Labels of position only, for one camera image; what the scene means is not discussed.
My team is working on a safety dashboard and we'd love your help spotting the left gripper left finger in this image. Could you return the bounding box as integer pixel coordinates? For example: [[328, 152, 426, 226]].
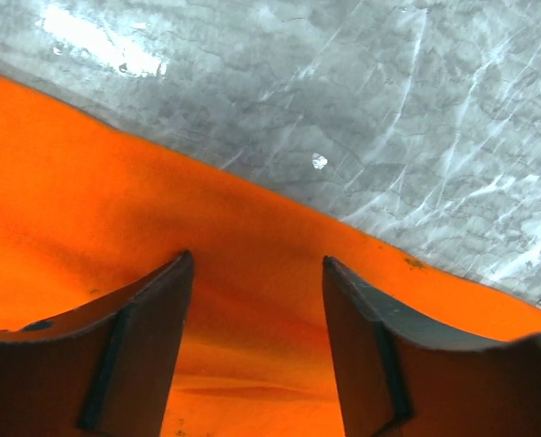
[[0, 251, 194, 436]]

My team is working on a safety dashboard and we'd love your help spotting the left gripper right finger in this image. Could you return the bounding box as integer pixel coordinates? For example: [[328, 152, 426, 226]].
[[322, 257, 541, 436]]

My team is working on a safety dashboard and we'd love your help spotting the orange t shirt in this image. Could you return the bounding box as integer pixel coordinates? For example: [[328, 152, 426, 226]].
[[0, 76, 541, 436]]

